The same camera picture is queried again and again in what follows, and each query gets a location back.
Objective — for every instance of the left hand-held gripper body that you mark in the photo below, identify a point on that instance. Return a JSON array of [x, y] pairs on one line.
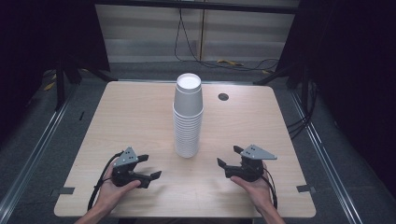
[[126, 158]]

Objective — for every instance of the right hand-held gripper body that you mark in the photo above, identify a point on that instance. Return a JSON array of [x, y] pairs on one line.
[[253, 168]]

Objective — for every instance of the stack of white paper cups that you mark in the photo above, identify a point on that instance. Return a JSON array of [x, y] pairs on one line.
[[187, 124]]

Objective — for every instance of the person's right hand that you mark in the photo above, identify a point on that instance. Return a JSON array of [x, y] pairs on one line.
[[260, 193]]

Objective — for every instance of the person's left hand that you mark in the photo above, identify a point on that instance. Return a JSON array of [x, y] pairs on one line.
[[112, 196]]

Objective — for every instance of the dark round table hole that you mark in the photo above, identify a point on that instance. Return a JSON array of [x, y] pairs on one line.
[[223, 96]]

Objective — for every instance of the grey tape strip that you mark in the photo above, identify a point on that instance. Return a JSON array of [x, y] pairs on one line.
[[305, 188], [66, 190]]

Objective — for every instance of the small black floor strip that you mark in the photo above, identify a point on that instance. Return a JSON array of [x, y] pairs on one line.
[[81, 115]]

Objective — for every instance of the yellow tape scrap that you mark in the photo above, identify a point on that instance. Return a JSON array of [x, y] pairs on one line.
[[230, 62], [49, 86]]

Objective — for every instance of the black metal stand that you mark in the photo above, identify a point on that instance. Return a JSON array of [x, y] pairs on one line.
[[304, 84], [60, 87]]

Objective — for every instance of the black curtain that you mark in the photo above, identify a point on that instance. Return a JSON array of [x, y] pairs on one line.
[[351, 77], [37, 46]]

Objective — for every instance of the black overhead bar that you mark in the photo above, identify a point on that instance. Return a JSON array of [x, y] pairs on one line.
[[199, 6]]

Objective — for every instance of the metal floor rail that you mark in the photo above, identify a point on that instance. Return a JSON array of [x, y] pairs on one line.
[[40, 146], [323, 155]]

